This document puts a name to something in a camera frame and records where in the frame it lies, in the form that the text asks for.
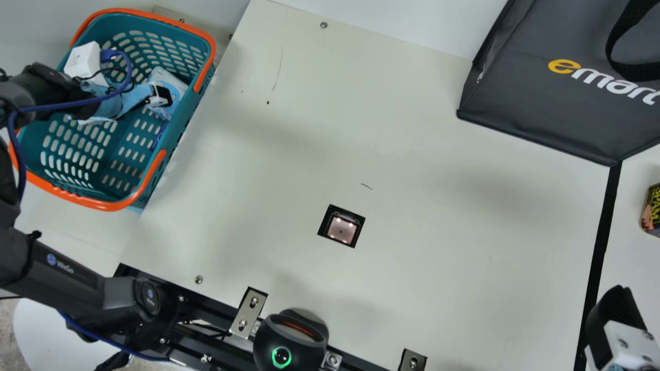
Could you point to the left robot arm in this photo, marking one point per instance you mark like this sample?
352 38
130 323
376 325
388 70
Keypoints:
77 283

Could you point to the small square scanner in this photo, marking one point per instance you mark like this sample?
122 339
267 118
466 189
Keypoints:
341 226

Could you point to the white and blue wipes pack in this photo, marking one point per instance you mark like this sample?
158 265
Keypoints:
169 77

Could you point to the black strip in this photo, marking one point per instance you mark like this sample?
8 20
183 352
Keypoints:
600 242

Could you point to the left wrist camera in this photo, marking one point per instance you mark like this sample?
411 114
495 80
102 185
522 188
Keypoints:
82 59

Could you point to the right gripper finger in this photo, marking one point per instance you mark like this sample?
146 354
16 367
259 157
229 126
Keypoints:
613 319

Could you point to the rectangular tin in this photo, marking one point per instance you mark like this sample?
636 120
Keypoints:
652 208

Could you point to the teal shopping basket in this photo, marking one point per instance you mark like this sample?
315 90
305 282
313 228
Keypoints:
77 154

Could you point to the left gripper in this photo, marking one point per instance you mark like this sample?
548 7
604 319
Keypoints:
111 105

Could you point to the black device with green light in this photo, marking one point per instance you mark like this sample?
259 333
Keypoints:
289 340

